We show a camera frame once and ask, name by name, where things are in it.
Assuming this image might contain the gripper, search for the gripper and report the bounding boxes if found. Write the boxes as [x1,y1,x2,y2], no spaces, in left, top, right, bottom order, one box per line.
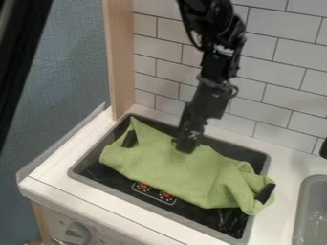
[171,75,241,155]

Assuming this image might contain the green cloth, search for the green cloth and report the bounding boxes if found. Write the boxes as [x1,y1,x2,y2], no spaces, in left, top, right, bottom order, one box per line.
[98,116,277,216]

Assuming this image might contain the toy stove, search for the toy stove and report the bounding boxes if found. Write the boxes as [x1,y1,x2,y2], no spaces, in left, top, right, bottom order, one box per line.
[66,112,273,245]

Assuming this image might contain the toy sink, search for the toy sink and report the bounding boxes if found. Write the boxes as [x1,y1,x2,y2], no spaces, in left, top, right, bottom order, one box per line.
[290,174,327,245]

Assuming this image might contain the black metal frame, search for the black metal frame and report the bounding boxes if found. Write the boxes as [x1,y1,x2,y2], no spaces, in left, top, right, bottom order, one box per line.
[0,0,55,155]

